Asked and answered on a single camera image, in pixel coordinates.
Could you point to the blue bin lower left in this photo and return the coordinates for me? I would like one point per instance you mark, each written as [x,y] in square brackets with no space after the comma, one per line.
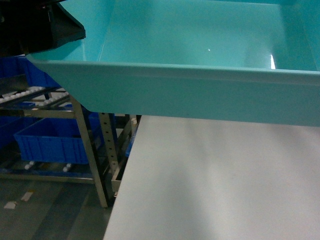
[52,140]

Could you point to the blue bin middle left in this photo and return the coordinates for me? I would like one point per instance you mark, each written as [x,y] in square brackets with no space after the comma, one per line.
[19,65]

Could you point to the stainless steel shelf rack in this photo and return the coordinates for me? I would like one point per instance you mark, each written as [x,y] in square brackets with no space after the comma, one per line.
[105,137]

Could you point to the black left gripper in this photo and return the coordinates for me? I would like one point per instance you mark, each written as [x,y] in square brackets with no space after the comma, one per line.
[32,26]

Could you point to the blue bin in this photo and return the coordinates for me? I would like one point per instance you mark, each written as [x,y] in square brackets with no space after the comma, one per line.
[19,65]
[52,140]

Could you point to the teal plastic bin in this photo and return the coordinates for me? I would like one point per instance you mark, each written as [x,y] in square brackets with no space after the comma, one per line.
[236,60]

